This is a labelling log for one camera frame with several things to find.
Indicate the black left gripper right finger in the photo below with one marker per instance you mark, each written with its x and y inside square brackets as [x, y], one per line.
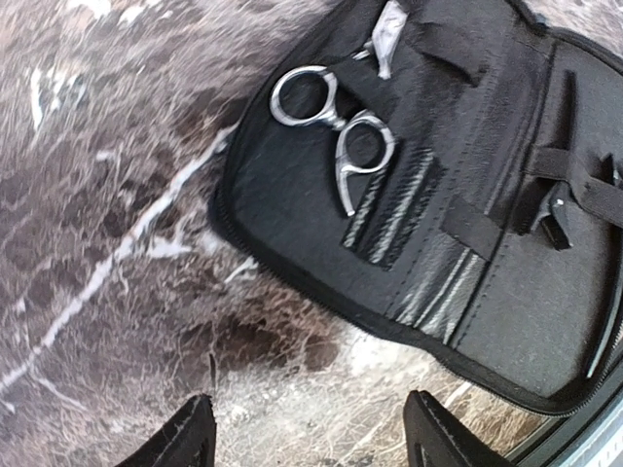
[434, 437]

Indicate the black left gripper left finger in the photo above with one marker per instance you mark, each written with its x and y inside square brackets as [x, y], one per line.
[188, 438]

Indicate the black hair clip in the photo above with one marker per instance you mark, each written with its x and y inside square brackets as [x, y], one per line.
[580, 214]

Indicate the black zippered tool case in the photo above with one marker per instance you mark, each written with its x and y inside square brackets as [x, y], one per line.
[438, 254]

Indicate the silver scissors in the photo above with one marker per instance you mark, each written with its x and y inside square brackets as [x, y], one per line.
[381, 45]

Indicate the black front table rail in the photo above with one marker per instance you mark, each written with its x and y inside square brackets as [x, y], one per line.
[591, 437]

